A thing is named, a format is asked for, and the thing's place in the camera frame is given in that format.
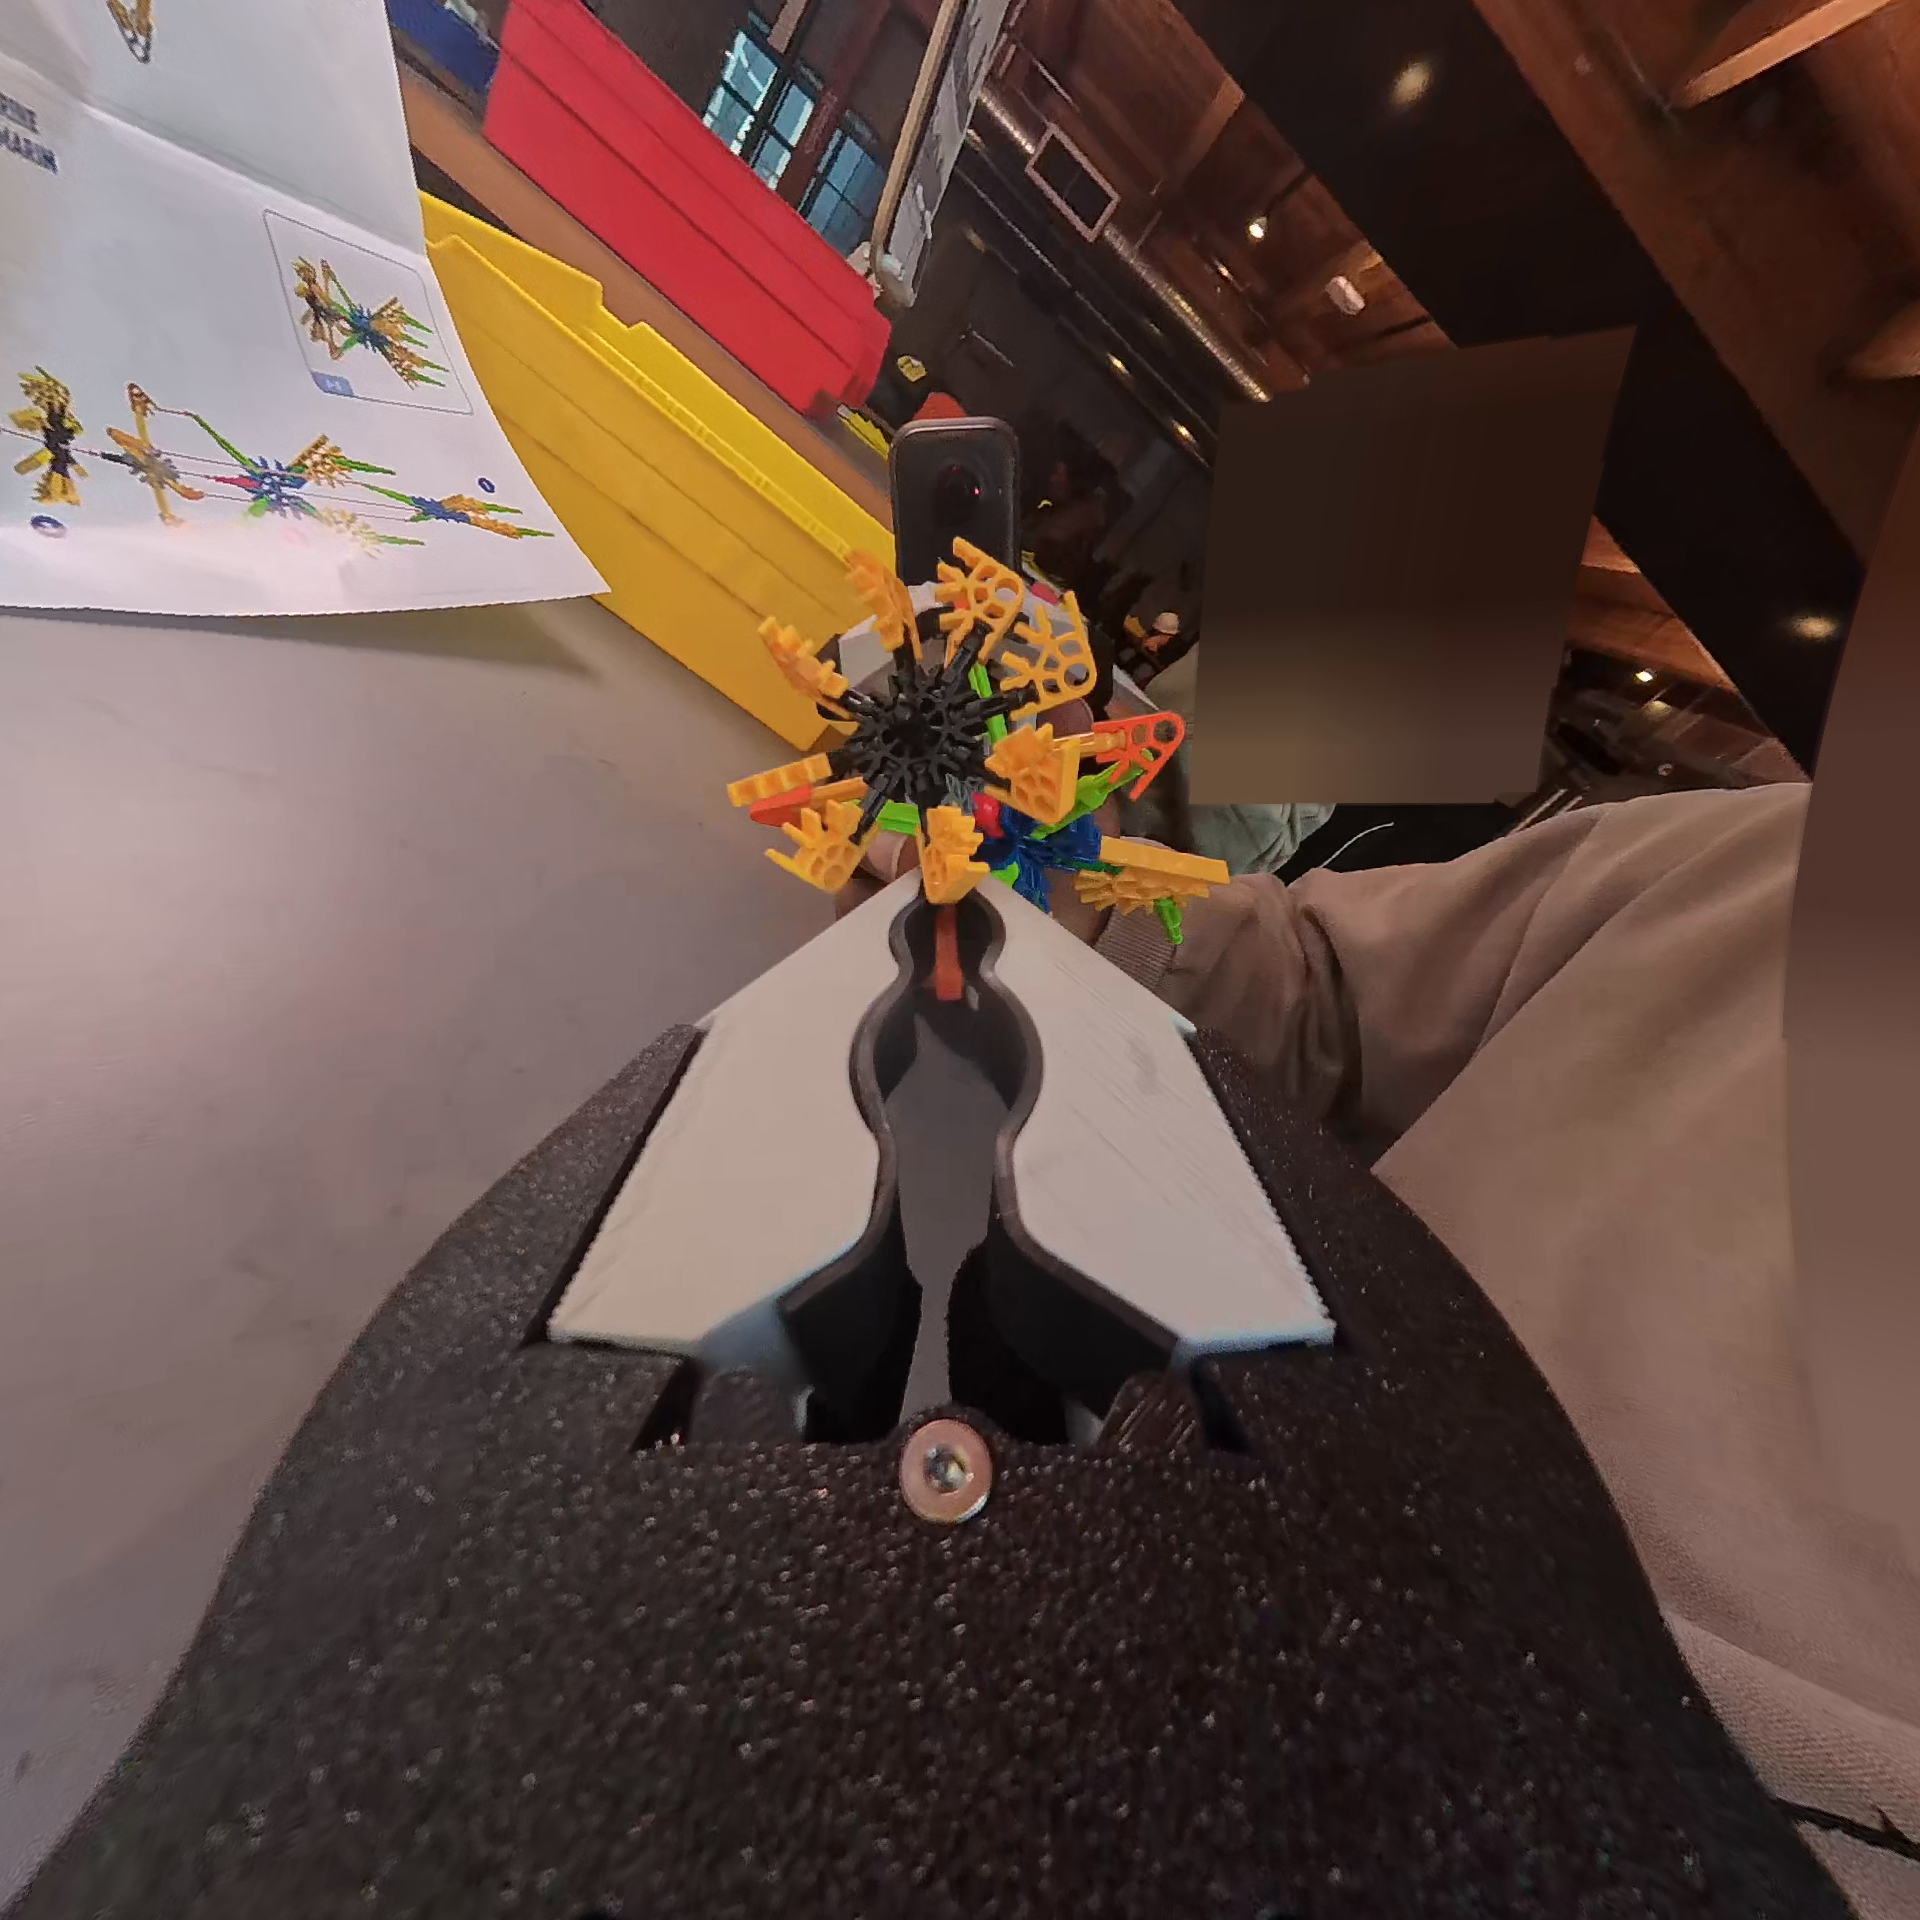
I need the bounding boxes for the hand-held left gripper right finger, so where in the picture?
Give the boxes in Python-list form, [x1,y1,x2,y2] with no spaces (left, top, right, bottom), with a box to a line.
[959,871,1340,1434]

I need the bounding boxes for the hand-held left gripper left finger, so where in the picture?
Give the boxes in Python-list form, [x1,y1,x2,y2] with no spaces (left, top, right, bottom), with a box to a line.
[546,871,942,1434]

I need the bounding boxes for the colourful toy construction model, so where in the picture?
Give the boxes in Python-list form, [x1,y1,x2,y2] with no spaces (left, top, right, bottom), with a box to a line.
[726,537,1231,1002]

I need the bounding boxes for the person's right forearm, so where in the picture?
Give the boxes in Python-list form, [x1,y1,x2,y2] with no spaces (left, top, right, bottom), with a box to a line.
[1091,781,1823,1188]

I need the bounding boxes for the grey desk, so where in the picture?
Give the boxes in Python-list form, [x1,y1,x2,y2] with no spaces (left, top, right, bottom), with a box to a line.
[0,592,961,1878]

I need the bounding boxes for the person's right hand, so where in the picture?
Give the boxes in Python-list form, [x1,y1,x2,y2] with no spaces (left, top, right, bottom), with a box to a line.
[833,829,919,921]

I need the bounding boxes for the yellow storage bin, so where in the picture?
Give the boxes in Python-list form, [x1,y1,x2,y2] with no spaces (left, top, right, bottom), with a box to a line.
[415,192,902,752]

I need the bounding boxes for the dark framed window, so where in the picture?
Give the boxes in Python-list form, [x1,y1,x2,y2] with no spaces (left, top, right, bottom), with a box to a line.
[704,26,888,259]

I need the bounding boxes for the red storage bin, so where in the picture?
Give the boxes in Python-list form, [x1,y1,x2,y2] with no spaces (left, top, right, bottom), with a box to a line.
[481,0,897,426]

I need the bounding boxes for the person's brown hoodie torso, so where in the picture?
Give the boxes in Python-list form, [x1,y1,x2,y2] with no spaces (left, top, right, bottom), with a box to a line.
[1371,1050,1920,1862]

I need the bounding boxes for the blue storage bin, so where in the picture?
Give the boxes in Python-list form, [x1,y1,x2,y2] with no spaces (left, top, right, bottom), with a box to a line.
[386,0,503,96]

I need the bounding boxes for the printed instruction sheet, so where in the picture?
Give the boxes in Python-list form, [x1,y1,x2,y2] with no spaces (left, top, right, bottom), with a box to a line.
[0,0,609,621]

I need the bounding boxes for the wall air vent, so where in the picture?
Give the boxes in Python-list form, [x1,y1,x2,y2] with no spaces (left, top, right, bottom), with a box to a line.
[1025,127,1122,243]

